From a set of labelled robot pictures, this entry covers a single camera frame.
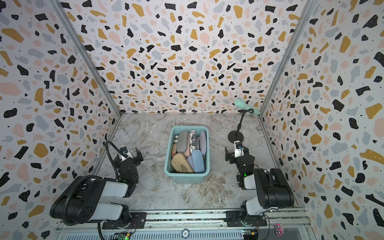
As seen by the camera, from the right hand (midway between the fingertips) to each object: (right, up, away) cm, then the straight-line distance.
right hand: (237, 146), depth 90 cm
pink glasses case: (-30, -3, -7) cm, 31 cm away
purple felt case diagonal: (-21, +3, -7) cm, 22 cm away
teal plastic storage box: (-30, -17, -5) cm, 35 cm away
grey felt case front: (-33, +3, -5) cm, 33 cm away
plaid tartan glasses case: (-37, +3, -3) cm, 37 cm away
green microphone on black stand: (+3, +6, +16) cm, 17 cm away
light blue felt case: (-24, -7, -10) cm, 26 cm away
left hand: (-63, -2, -4) cm, 63 cm away
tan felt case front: (-33, -7, -13) cm, 36 cm away
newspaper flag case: (-26, +3, -5) cm, 27 cm away
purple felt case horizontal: (-28, -6, -9) cm, 30 cm away
